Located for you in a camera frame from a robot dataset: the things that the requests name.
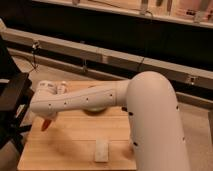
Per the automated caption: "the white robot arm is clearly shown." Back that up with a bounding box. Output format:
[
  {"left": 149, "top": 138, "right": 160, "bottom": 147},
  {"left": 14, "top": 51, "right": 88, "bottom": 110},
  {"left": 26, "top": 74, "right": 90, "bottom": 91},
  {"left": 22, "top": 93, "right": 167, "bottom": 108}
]
[{"left": 30, "top": 71, "right": 190, "bottom": 171}]

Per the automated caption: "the white plastic bottle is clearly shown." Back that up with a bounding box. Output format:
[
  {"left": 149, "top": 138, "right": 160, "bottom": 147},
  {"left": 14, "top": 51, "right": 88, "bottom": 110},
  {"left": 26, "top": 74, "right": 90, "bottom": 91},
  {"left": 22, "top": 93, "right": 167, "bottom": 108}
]
[{"left": 57, "top": 81, "right": 67, "bottom": 94}]

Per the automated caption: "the black chair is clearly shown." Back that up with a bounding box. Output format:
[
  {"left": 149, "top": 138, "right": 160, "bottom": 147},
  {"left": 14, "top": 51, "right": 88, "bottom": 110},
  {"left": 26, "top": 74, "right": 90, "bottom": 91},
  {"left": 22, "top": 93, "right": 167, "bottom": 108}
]
[{"left": 0, "top": 36, "right": 34, "bottom": 153}]

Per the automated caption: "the green bowl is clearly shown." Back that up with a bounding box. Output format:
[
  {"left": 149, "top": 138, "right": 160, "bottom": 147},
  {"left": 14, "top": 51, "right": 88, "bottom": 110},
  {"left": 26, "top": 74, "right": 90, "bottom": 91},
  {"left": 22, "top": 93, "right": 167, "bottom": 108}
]
[{"left": 83, "top": 108, "right": 106, "bottom": 116}]

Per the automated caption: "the white rectangular sponge block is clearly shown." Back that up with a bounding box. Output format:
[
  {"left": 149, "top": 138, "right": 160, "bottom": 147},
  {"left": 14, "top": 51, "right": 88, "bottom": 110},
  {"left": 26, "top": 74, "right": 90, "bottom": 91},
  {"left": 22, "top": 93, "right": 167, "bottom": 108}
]
[{"left": 94, "top": 139, "right": 109, "bottom": 163}]

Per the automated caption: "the black hanging cable left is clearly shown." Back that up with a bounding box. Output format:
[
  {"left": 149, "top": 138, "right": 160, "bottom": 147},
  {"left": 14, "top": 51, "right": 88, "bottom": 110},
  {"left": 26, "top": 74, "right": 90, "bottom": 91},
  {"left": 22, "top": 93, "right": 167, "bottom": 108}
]
[{"left": 30, "top": 40, "right": 41, "bottom": 71}]

